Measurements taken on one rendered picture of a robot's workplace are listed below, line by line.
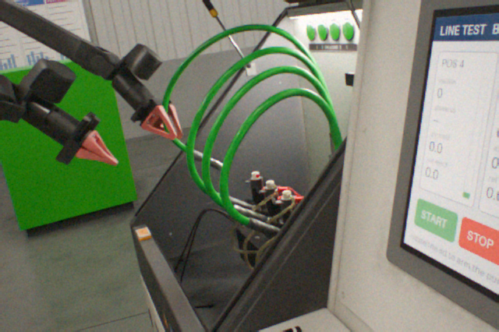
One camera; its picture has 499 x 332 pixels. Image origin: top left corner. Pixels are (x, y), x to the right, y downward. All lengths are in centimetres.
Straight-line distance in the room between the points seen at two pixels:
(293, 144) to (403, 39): 85
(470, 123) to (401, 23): 18
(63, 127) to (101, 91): 327
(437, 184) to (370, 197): 14
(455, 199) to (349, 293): 27
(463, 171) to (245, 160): 93
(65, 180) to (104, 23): 352
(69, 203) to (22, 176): 41
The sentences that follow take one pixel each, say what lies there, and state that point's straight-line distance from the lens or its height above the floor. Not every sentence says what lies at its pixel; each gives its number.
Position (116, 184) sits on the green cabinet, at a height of 26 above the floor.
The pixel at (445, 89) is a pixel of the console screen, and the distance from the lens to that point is 62.
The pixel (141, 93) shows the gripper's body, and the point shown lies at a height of 131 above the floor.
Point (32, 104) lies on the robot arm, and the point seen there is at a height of 134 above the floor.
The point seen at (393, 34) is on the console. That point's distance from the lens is 72.
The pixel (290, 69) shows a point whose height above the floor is 134.
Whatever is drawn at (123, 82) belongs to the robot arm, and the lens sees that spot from 123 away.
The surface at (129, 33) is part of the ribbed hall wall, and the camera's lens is 749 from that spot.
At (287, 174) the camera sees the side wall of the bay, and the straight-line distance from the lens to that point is 151.
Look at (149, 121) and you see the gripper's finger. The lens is 119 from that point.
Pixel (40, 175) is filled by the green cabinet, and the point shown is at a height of 48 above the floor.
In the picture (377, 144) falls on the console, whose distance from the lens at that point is 72.
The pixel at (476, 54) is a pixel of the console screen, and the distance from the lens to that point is 59.
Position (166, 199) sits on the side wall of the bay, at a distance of 141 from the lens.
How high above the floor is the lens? 144
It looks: 16 degrees down
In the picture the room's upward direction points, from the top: 8 degrees counter-clockwise
